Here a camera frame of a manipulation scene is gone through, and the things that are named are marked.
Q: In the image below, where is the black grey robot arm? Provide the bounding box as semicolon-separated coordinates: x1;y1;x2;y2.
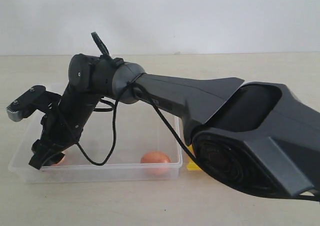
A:
29;54;320;201

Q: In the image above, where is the clear plastic bin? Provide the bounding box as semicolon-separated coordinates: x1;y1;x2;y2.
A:
8;101;183;183

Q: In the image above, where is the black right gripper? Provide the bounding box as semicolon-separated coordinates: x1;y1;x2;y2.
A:
28;85;100;170

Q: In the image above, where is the black camera cable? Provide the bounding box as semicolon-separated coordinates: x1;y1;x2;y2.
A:
32;31;320;202

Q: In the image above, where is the yellow plastic egg tray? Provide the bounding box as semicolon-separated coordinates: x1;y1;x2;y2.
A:
186;145;201;171

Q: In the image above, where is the brown egg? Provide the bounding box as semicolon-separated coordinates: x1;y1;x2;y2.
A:
140;151;171;176
52;151;66;167

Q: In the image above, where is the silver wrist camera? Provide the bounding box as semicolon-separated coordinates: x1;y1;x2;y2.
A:
6;85;62;122

